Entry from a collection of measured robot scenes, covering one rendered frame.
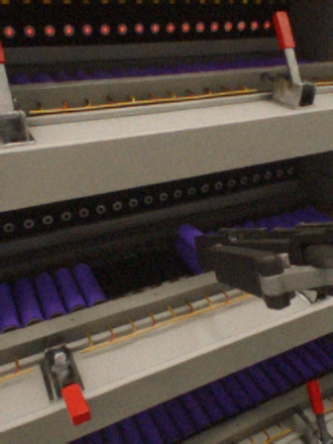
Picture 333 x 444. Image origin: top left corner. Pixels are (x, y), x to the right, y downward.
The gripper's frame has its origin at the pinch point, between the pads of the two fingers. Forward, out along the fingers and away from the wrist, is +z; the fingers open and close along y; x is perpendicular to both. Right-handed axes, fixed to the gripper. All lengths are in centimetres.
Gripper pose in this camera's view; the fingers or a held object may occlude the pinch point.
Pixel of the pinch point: (231, 249)
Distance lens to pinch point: 35.6
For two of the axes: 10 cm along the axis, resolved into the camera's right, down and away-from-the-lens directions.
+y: 9.0, -2.0, 3.9
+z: -3.9, 0.4, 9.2
